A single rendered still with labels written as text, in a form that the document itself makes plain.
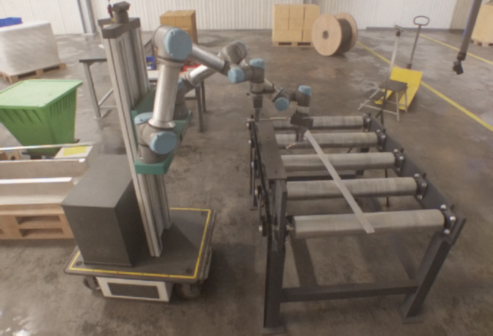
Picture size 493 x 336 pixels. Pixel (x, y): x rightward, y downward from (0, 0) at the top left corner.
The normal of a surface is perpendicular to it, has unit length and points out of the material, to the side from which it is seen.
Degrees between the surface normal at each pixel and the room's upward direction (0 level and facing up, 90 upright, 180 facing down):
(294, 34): 90
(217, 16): 90
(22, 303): 0
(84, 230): 90
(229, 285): 0
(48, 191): 90
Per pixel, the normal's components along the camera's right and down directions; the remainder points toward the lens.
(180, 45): 0.61, 0.29
